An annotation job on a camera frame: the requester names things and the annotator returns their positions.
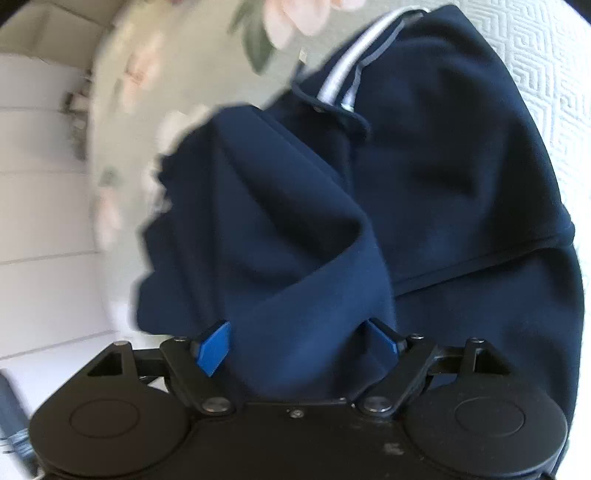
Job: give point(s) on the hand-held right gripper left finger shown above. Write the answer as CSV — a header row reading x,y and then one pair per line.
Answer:
x,y
212,348

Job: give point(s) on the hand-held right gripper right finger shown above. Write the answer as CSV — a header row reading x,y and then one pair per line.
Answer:
x,y
385,339

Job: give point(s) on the navy blue hoodie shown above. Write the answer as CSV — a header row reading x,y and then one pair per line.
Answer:
x,y
438,184

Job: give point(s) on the white wardrobe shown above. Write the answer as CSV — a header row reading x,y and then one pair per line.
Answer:
x,y
41,207

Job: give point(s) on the quilted floral bedspread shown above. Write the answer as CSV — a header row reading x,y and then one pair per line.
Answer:
x,y
184,55

